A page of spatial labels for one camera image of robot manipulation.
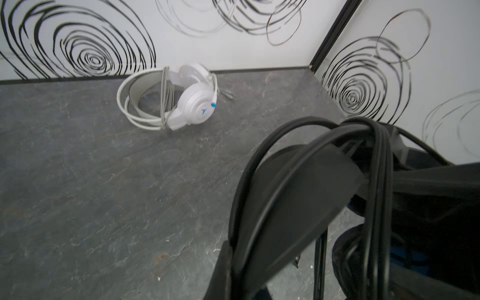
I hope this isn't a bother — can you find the black blue gaming headset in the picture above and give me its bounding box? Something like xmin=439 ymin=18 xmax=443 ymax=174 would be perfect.
xmin=228 ymin=117 xmax=480 ymax=300

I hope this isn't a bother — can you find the white gaming headset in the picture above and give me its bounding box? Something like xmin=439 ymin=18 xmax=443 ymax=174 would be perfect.
xmin=116 ymin=63 xmax=236 ymax=131

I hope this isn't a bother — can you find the black corner frame post right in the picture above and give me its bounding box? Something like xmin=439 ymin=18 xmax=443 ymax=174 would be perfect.
xmin=309 ymin=0 xmax=363 ymax=73

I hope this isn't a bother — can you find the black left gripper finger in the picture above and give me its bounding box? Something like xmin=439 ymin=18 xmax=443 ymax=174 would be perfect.
xmin=204 ymin=241 xmax=233 ymax=300

